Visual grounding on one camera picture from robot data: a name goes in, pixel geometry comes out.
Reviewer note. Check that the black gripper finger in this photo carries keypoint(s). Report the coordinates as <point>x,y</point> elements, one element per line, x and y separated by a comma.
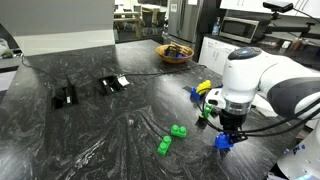
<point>240,137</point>

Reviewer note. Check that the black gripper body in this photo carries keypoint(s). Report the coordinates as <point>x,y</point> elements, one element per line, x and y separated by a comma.
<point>232,121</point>

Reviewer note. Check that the small blue toy block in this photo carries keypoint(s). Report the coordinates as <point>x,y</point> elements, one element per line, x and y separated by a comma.
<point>222,141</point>

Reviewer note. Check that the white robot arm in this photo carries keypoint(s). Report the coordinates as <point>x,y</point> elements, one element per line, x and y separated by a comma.
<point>243,76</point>

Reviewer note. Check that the green toy block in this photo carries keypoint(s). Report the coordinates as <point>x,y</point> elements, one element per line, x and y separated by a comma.
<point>164,145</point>
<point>178,131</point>
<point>208,109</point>

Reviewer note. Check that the yellow toy block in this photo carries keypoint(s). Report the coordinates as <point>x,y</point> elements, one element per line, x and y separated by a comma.
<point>204,87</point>
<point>201,116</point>

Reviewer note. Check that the long blue toy block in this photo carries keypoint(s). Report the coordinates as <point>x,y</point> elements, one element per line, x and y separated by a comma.
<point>194,95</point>

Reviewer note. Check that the white base cabinets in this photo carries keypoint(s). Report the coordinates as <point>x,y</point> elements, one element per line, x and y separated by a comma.
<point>213,55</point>

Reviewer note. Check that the woven wicker bowl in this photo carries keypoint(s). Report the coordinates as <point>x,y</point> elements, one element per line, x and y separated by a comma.
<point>175,60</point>

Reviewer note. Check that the mixed small toys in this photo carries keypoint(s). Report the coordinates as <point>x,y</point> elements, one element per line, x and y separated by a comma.
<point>175,51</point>

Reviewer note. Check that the silver microwave oven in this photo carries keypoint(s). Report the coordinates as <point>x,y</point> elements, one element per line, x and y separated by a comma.
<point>238,30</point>

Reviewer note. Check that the small white container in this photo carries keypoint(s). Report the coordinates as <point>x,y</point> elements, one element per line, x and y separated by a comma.
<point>286,44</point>

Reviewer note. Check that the blue liquid bottle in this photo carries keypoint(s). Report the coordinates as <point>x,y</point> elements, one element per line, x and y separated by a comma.
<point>216,28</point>

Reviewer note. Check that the small red sauce bottle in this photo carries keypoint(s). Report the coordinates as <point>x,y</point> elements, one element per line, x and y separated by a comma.
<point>299,44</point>

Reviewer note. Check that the stainless steel refrigerator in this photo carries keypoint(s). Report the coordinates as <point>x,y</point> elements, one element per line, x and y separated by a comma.
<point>185,20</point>

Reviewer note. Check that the white paper tag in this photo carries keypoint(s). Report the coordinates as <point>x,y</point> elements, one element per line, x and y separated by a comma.
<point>123,81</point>

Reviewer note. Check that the black device with label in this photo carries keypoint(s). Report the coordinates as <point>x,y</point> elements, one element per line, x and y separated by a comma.
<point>110,86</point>

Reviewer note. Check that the dark dining chair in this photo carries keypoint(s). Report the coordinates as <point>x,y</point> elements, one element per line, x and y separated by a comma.
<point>148,20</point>

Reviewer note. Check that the wooden dining table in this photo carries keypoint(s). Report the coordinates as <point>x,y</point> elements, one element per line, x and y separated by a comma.
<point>126,17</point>

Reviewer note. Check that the black device left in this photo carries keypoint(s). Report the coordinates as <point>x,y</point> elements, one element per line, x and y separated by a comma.
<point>63,98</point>

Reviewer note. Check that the clear plastic bag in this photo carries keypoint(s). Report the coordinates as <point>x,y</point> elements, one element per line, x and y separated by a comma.
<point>5,48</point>

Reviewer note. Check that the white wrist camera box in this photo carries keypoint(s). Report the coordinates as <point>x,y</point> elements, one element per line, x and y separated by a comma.
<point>215,98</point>

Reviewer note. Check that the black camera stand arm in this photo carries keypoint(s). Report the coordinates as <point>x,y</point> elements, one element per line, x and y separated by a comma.
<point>290,29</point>

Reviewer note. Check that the white wall cabinets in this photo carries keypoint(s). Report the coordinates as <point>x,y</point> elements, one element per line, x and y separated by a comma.
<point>253,5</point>

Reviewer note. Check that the black stereo camera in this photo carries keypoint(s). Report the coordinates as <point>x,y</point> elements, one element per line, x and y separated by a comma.
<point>277,6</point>

